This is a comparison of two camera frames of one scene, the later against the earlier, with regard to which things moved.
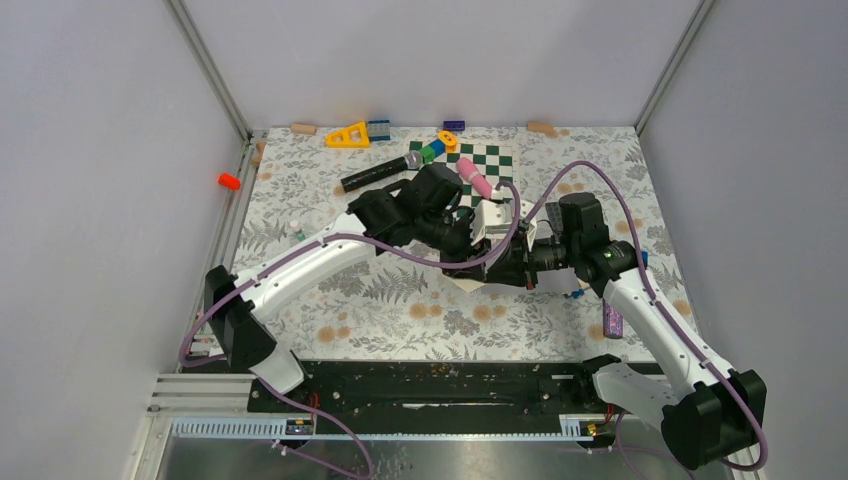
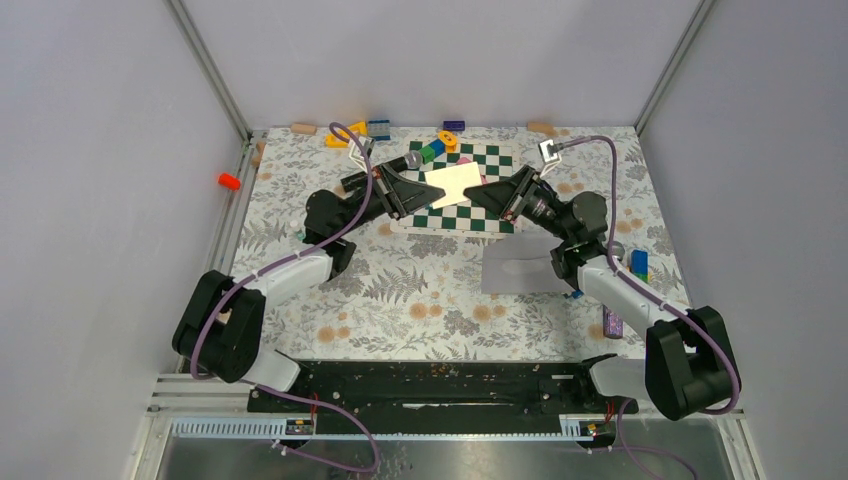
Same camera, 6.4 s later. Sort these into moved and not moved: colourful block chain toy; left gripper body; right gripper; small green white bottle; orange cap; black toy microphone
Moved: right gripper; left gripper body
Not moved: colourful block chain toy; small green white bottle; black toy microphone; orange cap
